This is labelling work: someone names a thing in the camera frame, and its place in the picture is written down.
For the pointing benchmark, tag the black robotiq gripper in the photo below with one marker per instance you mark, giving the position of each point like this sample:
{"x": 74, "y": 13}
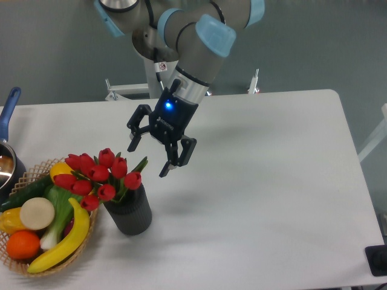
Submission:
{"x": 170, "y": 117}

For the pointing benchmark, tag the red tulip bouquet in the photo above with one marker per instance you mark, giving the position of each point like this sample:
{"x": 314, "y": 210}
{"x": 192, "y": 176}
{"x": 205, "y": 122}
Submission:
{"x": 101, "y": 178}

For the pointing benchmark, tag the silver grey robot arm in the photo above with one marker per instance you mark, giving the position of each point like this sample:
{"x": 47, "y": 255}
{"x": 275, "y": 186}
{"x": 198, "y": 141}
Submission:
{"x": 200, "y": 40}

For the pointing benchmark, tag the dark grey ribbed vase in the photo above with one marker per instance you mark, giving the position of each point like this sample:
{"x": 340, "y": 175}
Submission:
{"x": 133, "y": 214}

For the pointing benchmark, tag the green bok choy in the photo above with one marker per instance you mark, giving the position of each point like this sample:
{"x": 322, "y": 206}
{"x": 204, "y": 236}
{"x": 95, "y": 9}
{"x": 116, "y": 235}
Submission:
{"x": 59, "y": 197}

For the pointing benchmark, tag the yellow banana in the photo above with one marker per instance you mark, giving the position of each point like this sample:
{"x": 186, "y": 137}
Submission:
{"x": 68, "y": 245}

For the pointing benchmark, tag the dark red fruit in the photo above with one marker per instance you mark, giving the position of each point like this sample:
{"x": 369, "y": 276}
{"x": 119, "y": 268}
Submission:
{"x": 68, "y": 228}

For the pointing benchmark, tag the green cucumber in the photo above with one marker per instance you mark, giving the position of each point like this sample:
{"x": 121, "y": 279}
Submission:
{"x": 35, "y": 189}

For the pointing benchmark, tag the beige round disc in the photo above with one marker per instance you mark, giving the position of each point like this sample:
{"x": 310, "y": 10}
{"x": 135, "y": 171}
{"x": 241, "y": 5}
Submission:
{"x": 37, "y": 213}

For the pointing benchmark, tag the woven wicker basket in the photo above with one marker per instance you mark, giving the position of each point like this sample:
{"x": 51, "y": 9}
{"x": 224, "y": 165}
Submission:
{"x": 33, "y": 174}

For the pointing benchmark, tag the yellow bell pepper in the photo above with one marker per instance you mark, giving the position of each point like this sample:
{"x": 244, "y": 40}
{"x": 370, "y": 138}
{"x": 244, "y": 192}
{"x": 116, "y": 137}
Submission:
{"x": 11, "y": 221}

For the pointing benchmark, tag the orange fruit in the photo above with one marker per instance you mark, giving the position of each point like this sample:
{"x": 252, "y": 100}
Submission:
{"x": 23, "y": 245}

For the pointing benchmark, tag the black device at table edge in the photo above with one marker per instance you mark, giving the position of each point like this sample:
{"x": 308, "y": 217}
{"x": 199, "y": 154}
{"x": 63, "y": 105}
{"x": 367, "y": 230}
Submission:
{"x": 376, "y": 257}

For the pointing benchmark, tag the blue handled saucepan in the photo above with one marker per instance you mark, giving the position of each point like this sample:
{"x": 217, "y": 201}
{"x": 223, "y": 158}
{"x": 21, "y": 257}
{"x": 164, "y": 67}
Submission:
{"x": 12, "y": 168}

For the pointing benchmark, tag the white frame at right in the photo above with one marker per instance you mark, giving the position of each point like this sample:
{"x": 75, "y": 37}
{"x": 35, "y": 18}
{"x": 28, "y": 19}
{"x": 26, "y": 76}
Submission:
{"x": 374, "y": 139}

